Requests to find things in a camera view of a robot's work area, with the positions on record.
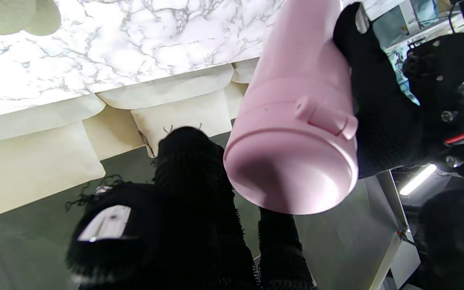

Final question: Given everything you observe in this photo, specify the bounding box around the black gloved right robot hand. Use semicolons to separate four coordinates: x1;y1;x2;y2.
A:
65;126;464;290

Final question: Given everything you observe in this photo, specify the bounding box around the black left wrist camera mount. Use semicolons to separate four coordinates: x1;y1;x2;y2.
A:
402;32;464;105

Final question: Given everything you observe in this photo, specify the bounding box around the pink thermos lid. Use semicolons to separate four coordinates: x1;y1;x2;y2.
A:
223;77;359;215

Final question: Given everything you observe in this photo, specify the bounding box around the cream sofa seat cushion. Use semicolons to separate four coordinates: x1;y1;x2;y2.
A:
0;93;106;146
96;64;235;110
231;57;261;85

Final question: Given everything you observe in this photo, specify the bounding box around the cream sofa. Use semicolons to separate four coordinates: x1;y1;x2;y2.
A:
0;56;261;224

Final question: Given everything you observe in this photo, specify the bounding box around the white backdrop frame post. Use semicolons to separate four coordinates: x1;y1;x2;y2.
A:
371;171;422;290

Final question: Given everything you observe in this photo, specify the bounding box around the white ceiling tube light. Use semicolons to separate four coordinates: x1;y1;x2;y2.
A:
399;163;438;197

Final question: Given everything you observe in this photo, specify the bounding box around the cream sofa back pillow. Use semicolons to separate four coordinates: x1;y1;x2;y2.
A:
131;89;233;158
0;121;106;224

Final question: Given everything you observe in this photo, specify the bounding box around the sponge cup brush red handle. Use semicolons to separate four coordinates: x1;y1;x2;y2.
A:
0;0;62;37

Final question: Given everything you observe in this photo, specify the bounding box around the pink thermos body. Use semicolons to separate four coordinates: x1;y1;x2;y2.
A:
248;0;357;105

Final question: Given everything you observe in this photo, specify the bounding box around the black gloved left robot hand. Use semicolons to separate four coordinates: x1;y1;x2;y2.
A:
333;2;432;180

